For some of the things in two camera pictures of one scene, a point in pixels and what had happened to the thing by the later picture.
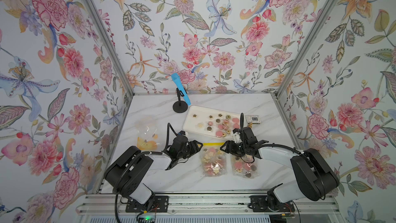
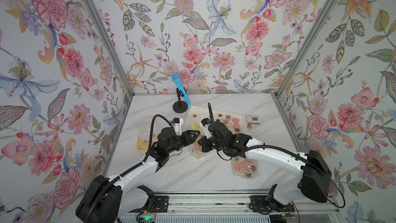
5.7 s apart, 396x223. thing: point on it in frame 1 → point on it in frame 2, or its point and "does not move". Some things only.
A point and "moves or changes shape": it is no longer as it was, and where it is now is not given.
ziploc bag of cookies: x=214 y=160 moves or changes shape
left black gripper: x=194 y=148 → x=190 y=140
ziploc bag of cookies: x=244 y=166 does not move
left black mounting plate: x=160 y=204 does not move
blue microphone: x=176 y=78 does not move
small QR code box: x=253 y=118 does not move
